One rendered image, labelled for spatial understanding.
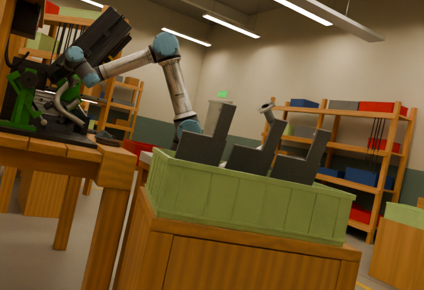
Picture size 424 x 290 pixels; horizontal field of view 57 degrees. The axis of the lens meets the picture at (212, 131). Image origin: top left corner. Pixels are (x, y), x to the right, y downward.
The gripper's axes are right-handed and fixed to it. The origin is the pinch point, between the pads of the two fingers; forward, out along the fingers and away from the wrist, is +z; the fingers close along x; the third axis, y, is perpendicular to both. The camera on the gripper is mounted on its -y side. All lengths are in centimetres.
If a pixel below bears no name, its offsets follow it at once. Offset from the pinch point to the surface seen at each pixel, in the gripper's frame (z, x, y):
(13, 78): -24.9, 5.2, -24.5
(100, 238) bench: -42, -72, -38
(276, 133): -110, -71, 16
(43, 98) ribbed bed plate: 4.4, -3.0, -13.1
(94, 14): 238, 98, 139
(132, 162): -51, -55, -11
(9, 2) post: -28.9, 34.4, -6.8
